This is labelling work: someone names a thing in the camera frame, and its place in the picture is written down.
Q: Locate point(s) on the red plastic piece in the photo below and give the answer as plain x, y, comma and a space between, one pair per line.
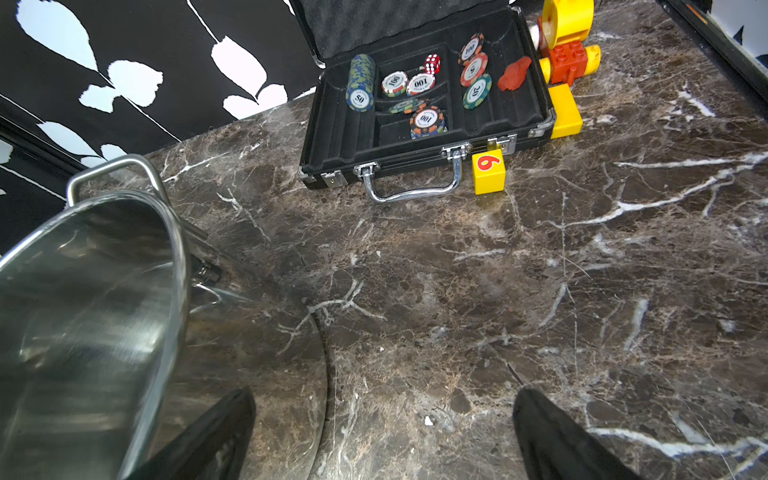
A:
515, 74

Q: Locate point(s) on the green white poker chip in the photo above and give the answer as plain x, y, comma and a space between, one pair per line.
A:
477, 92

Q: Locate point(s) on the blue green chip stack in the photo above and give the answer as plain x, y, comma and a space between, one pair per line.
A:
360, 85

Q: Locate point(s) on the red translucent die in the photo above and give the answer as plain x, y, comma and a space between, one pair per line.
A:
432, 64

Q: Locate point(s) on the stainless steel pot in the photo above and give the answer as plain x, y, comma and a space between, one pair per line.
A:
94, 306

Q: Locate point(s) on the black poker chip case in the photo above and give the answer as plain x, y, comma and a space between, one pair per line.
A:
472, 38

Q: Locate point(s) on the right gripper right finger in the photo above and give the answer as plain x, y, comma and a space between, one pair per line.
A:
554, 446

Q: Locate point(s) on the yellow number cube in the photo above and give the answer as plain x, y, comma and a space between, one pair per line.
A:
489, 172

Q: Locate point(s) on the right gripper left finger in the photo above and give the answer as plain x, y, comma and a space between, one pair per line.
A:
212, 447

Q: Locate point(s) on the yellow red toy block figure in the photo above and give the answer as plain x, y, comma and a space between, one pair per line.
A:
559, 35

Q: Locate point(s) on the orange blue chip stack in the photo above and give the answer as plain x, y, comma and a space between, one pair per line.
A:
429, 121

